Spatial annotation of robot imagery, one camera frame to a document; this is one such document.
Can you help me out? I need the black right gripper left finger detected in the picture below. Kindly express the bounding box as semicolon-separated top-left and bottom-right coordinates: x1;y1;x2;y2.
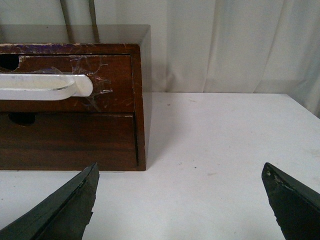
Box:
0;163;99;240

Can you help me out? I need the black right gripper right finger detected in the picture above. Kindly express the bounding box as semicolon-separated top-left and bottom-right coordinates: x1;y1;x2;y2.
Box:
261;162;320;240

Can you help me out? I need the white drawer handle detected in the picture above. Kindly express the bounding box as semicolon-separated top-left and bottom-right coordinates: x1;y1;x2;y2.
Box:
0;73;94;101

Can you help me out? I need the wooden drawer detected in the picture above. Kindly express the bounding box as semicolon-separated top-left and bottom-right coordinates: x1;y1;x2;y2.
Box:
0;113;138;171
0;55;135;113

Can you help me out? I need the brown wooden drawer cabinet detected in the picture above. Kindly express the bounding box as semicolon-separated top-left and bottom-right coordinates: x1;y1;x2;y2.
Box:
0;24;152;171

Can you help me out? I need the white curtain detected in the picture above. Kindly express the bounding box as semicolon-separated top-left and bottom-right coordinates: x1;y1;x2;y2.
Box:
0;0;320;116

